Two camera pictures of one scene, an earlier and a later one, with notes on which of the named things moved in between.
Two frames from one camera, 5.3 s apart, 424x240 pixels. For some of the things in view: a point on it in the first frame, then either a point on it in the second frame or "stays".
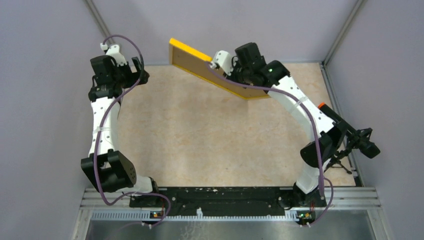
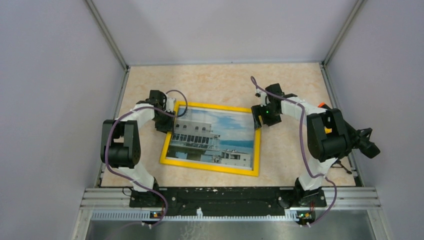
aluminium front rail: (336, 197) stays
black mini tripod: (336, 163) stays
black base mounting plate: (218, 200) stays
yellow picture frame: (177, 44) -> (257, 126)
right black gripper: (234, 67) -> (257, 110)
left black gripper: (141, 73) -> (168, 127)
